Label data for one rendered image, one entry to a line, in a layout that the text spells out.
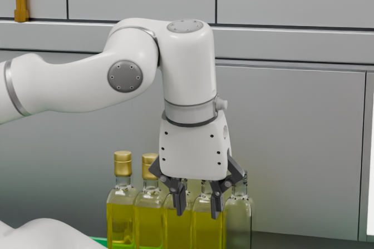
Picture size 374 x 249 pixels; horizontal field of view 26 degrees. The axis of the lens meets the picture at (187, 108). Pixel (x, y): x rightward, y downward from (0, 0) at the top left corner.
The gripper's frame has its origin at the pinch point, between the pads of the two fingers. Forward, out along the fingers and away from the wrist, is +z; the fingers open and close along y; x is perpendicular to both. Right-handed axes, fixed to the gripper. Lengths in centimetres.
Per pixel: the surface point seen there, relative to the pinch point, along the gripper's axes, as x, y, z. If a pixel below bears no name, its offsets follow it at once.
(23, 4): -48, 49, -13
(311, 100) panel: -42.6, -12.1, 3.2
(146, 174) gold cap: -25.7, 17.3, 12.3
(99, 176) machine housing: -40, 34, 23
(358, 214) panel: -36.8, -22.0, 24.8
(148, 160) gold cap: -26.4, 16.9, 9.6
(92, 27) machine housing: -47, 33, -9
